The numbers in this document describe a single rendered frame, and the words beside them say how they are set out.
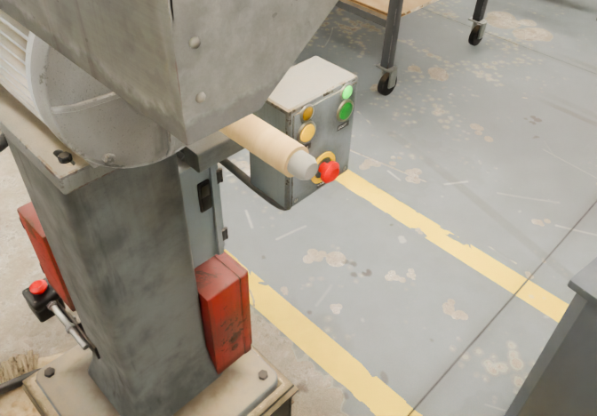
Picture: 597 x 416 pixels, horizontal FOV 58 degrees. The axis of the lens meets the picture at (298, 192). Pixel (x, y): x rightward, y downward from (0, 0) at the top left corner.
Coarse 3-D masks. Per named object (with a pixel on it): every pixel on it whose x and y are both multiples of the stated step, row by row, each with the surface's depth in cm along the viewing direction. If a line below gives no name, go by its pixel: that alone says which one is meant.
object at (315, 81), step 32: (320, 64) 90; (288, 96) 82; (320, 96) 83; (352, 96) 89; (288, 128) 81; (320, 128) 86; (224, 160) 98; (256, 160) 92; (320, 160) 91; (256, 192) 100; (288, 192) 90
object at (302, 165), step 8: (296, 152) 49; (304, 152) 49; (296, 160) 48; (304, 160) 48; (312, 160) 48; (288, 168) 49; (296, 168) 48; (304, 168) 48; (312, 168) 48; (296, 176) 49; (304, 176) 48; (312, 176) 49
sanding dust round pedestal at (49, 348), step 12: (252, 324) 184; (60, 336) 178; (24, 348) 175; (36, 348) 175; (48, 348) 175; (60, 348) 175; (0, 360) 171; (48, 360) 171; (0, 396) 162; (12, 396) 162; (24, 396) 162; (0, 408) 160; (12, 408) 159; (24, 408) 159
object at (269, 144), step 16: (224, 128) 53; (240, 128) 52; (256, 128) 51; (272, 128) 51; (240, 144) 53; (256, 144) 50; (272, 144) 49; (288, 144) 49; (272, 160) 50; (288, 160) 49; (288, 176) 50
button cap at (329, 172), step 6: (324, 162) 92; (330, 162) 91; (336, 162) 91; (324, 168) 90; (330, 168) 90; (336, 168) 91; (324, 174) 90; (330, 174) 91; (336, 174) 92; (324, 180) 91; (330, 180) 92
